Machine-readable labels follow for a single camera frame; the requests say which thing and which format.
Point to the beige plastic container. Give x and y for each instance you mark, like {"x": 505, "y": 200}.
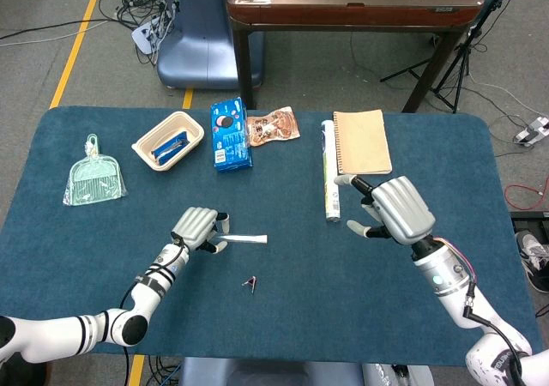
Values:
{"x": 180, "y": 122}

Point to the blue snack packet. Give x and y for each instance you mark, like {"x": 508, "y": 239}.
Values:
{"x": 169, "y": 148}

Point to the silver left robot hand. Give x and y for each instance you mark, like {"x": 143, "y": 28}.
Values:
{"x": 195, "y": 227}

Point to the grey sneaker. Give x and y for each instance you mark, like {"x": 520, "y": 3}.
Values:
{"x": 536, "y": 257}

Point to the yellow spiral notebook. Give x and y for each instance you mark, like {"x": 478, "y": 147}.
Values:
{"x": 364, "y": 143}

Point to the blue felt table cover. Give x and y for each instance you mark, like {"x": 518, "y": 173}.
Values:
{"x": 279, "y": 197}

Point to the orange snack bag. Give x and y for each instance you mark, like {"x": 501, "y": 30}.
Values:
{"x": 274, "y": 128}

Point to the blue cookie box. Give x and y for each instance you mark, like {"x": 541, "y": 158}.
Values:
{"x": 231, "y": 146}

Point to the black tripod stand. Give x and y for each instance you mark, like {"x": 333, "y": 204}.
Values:
{"x": 460, "y": 77}

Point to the white power strip black plug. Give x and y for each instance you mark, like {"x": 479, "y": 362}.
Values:
{"x": 532, "y": 133}

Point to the green dustpan brush set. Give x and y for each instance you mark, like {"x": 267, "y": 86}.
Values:
{"x": 94, "y": 180}

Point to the rolled printed paper tube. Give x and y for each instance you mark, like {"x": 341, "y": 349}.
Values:
{"x": 330, "y": 158}

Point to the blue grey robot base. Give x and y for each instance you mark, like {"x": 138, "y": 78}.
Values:
{"x": 193, "y": 51}

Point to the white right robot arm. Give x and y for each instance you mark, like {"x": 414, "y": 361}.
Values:
{"x": 446, "y": 270}

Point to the black floor plate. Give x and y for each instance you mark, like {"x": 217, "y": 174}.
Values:
{"x": 532, "y": 221}

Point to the grey robot torso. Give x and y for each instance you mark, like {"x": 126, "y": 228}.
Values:
{"x": 257, "y": 373}

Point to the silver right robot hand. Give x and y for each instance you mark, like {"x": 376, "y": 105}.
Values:
{"x": 403, "y": 210}

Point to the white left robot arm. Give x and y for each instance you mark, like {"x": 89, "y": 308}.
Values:
{"x": 64, "y": 332}

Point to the brown mahjong table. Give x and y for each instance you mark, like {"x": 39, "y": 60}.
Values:
{"x": 351, "y": 15}

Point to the red binder clip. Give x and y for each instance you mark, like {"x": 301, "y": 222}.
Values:
{"x": 252, "y": 282}

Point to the clear glass test tube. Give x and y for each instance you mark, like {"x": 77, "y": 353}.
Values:
{"x": 240, "y": 238}

